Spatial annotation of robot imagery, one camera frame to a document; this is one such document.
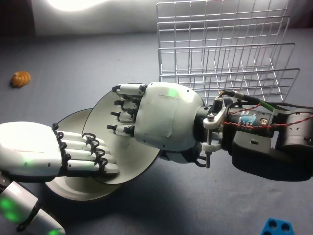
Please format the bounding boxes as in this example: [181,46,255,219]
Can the white plate dark rim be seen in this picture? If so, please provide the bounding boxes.
[45,109,137,203]
[83,92,162,185]

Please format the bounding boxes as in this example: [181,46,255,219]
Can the grey table cloth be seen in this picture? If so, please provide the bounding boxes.
[0,26,313,235]

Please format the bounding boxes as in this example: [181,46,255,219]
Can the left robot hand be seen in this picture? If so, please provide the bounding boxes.
[0,121,120,183]

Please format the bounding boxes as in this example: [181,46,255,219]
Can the blue pentagon block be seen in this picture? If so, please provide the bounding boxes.
[261,217,298,235]

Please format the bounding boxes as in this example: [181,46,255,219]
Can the silver wire dish rack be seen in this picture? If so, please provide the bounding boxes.
[156,0,301,104]

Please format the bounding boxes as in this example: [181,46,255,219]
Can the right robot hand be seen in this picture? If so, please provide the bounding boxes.
[107,82,204,165]

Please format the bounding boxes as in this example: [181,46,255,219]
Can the orange swirl toy pastry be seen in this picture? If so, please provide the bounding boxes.
[11,70,31,88]

